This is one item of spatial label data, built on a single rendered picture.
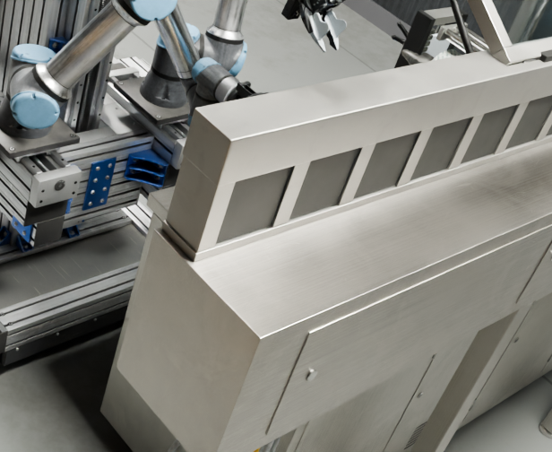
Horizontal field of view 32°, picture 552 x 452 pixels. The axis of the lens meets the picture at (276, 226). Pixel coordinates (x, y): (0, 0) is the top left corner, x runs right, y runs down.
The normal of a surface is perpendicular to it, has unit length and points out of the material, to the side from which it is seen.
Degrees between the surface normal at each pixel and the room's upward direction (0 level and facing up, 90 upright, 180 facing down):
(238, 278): 0
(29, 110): 96
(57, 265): 0
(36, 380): 0
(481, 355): 90
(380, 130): 90
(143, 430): 90
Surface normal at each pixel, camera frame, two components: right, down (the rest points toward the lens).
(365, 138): 0.65, 0.59
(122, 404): -0.71, 0.23
